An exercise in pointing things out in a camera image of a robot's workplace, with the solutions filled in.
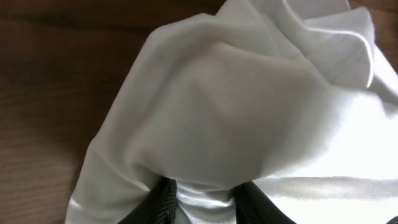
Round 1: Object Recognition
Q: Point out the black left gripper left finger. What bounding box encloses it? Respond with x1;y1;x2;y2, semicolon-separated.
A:
118;177;177;224

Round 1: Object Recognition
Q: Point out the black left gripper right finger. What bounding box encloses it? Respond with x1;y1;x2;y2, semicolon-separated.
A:
233;182;295;224

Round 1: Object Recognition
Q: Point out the white printed t-shirt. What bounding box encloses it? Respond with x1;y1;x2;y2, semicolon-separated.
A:
65;1;397;223

